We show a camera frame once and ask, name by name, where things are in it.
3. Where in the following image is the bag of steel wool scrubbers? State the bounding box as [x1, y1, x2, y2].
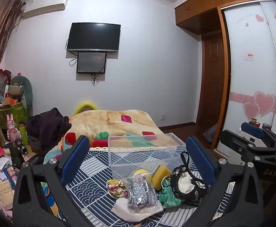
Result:
[126, 174, 161, 211]

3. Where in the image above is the navy patterned tablecloth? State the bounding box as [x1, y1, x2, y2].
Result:
[40, 146, 236, 227]

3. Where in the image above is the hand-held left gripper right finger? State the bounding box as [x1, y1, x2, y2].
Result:
[185, 135, 264, 227]

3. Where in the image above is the white heart-print wardrobe door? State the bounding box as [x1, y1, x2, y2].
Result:
[211, 0, 276, 158]

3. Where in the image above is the brown wooden door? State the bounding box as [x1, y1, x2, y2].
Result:
[200, 33, 225, 129]

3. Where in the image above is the clear plastic storage box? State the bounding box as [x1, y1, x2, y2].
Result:
[108, 133, 191, 180]

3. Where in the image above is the white cloth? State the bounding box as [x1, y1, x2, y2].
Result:
[111, 197, 164, 221]

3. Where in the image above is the pile of papers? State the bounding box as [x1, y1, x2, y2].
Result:
[0, 155, 20, 216]

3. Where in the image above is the green knitted cloth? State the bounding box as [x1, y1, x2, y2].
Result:
[158, 178, 185, 209]

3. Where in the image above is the small black wall monitor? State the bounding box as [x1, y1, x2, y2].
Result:
[76, 51, 107, 74]

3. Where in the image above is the black white fabric pouch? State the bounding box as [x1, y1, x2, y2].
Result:
[170, 151, 209, 206]

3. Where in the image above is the black wall television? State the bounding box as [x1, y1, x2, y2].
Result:
[66, 22, 121, 53]

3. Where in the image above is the floral fabric scrunchie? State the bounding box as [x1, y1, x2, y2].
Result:
[106, 179, 130, 198]

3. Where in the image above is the colourful printed sheet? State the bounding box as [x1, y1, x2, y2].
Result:
[40, 182, 58, 216]

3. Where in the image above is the green cylinder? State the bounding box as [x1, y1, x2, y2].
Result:
[18, 123, 30, 146]

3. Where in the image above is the yellow green scouring sponge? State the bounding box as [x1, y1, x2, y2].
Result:
[151, 165, 172, 191]

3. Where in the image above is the black camcorder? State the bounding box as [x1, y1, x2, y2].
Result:
[14, 139, 29, 156]

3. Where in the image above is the wooden overhead cabinet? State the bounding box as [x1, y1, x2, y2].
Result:
[174, 0, 275, 30]

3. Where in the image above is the pink rabbit toy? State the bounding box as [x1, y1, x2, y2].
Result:
[6, 114, 22, 144]

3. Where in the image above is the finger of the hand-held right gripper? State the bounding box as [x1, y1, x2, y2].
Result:
[219, 130, 276, 165]
[240, 122, 274, 139]

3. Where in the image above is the yellow round sponge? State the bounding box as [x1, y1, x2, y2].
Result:
[132, 169, 148, 178]

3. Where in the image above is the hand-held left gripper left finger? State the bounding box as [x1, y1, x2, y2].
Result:
[12, 135, 91, 227]

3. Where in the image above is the green paper bag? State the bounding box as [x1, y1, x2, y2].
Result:
[0, 101, 30, 130]

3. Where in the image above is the dark clothes pile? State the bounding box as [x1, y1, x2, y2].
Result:
[25, 107, 72, 152]

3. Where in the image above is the white air conditioner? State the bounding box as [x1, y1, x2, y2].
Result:
[22, 0, 69, 19]

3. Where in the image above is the beige patchwork blanket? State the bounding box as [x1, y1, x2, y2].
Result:
[44, 109, 176, 164]

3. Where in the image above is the grey green plush pillow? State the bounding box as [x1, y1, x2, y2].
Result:
[10, 75, 33, 110]

